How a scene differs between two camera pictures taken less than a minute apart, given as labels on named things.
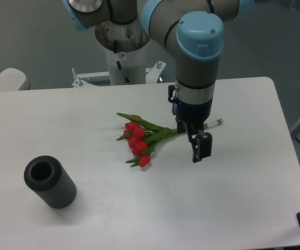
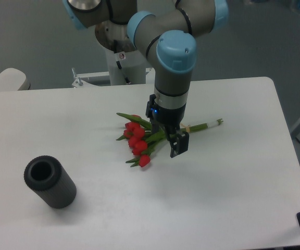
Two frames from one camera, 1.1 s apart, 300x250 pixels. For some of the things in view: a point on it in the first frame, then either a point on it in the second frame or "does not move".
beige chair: x=10 y=79 does not move
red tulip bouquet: x=141 y=135 does not move
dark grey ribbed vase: x=46 y=176 does not move
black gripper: x=193 y=116 → x=178 y=139
